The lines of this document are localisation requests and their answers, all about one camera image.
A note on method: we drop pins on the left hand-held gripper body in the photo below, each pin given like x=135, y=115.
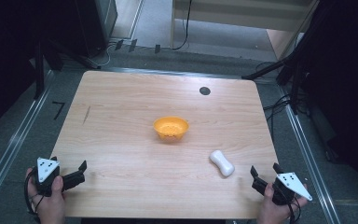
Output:
x=46, y=174

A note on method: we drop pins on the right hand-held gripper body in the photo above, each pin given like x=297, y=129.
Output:
x=289, y=185

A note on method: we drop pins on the white soap bar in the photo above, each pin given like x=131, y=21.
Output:
x=222, y=163

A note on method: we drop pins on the orange bowl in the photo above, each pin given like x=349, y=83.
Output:
x=171, y=128

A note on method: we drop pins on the person's right hand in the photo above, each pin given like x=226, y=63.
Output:
x=276, y=210

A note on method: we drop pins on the person's left hand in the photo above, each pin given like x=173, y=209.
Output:
x=51, y=202

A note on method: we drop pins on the black metal stand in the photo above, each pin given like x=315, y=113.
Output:
x=296, y=84
x=39, y=71

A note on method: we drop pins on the dark round table grommet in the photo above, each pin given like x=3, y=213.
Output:
x=204, y=90

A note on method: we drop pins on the black tape piece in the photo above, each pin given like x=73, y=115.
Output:
x=157, y=48
x=132, y=45
x=119, y=44

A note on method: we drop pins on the dark cabinet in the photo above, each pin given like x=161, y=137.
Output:
x=99, y=25

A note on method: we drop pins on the white shelf unit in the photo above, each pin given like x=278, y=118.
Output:
x=230, y=15

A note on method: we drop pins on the metal floor rail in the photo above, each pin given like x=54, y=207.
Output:
x=310, y=155
x=15, y=140

